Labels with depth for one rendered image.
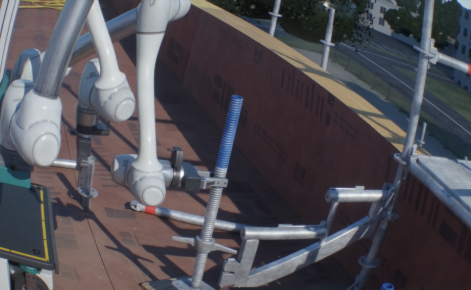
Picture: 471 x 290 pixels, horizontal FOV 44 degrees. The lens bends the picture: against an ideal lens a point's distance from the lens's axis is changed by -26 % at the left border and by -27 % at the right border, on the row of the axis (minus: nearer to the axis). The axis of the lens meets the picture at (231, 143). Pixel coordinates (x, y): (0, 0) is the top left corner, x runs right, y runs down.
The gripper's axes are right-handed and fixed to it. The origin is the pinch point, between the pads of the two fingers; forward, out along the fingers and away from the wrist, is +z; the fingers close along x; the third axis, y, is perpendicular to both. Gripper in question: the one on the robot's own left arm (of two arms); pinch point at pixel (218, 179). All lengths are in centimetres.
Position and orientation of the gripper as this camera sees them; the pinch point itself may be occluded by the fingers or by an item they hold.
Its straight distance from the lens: 251.9
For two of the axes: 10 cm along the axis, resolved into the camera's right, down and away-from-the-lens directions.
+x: 3.1, 3.6, -8.8
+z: 9.3, 0.9, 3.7
